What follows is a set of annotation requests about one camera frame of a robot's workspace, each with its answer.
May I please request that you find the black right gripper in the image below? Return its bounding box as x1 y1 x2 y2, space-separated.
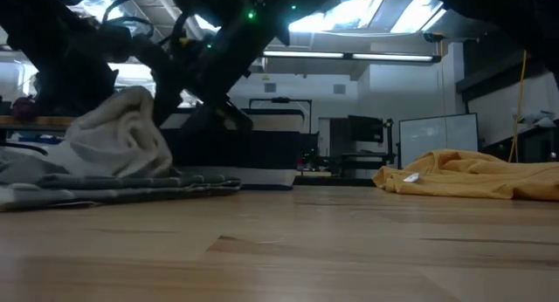
152 35 263 132

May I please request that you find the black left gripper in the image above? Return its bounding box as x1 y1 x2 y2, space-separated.
37 48 119 118

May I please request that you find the white waffle towel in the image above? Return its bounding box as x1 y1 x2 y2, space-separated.
43 86 176 180

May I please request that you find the grey checked towel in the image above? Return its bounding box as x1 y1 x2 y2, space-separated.
0 147 242 212

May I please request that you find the orange towel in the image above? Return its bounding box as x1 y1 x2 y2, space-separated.
371 148 559 202

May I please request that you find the wooden workbench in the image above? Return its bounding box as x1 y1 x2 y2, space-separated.
0 114 75 133

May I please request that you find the dark maroon bag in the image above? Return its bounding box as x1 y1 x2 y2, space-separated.
11 95 39 120

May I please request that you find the black tube stand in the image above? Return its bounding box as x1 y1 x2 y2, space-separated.
247 97 314 136

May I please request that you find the navy blue fabric basket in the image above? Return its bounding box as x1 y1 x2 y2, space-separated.
159 107 307 192

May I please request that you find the ceiling light strip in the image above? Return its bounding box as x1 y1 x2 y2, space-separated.
261 50 440 63

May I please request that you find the black monitor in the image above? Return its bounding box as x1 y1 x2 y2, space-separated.
348 115 386 145

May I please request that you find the black monitor desk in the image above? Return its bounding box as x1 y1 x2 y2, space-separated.
339 151 397 180

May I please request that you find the white board panel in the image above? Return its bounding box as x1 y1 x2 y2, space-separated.
398 113 480 168

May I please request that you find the dark grey side table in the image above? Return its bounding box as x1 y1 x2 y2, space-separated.
500 111 559 164

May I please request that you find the black hose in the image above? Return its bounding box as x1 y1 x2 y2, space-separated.
0 141 49 157

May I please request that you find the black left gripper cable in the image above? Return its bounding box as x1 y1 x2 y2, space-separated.
102 0 169 39

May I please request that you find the black aluminium table frame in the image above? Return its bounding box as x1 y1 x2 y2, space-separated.
293 175 377 188

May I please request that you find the yellow cable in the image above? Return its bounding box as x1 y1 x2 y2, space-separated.
507 51 529 164

